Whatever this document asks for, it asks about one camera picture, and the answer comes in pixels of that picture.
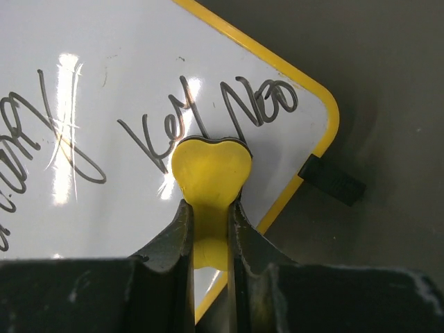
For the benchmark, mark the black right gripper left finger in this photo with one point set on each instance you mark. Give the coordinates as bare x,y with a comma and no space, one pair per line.
162,288

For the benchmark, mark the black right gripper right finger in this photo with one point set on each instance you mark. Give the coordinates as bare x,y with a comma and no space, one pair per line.
256,302

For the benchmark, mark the yellow bone-shaped eraser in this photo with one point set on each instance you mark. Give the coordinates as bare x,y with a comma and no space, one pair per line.
211,174

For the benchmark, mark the yellow framed whiteboard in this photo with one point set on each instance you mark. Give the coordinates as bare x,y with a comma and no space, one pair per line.
95,97

